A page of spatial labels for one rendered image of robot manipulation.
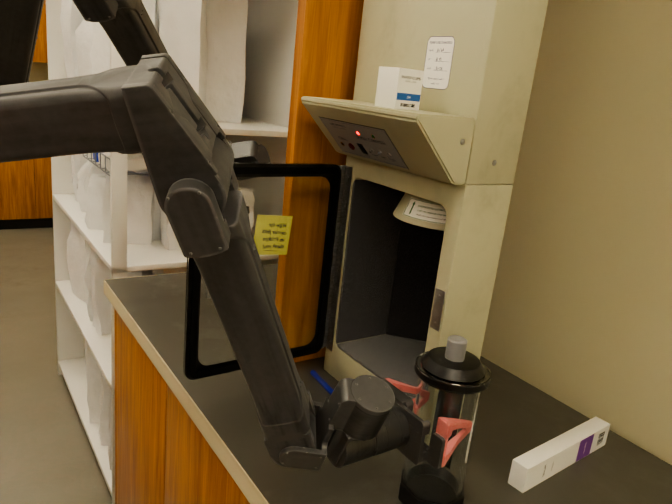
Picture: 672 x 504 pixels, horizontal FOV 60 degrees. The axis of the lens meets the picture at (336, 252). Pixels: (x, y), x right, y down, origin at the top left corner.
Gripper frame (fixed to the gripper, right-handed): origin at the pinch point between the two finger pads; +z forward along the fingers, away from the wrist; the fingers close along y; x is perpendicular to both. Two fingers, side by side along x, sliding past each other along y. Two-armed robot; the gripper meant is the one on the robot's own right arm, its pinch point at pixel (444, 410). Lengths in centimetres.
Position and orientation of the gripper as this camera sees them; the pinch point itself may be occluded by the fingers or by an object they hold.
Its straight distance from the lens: 90.0
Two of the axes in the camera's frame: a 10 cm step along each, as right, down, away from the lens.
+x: -0.9, 9.6, 2.8
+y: -5.5, -2.8, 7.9
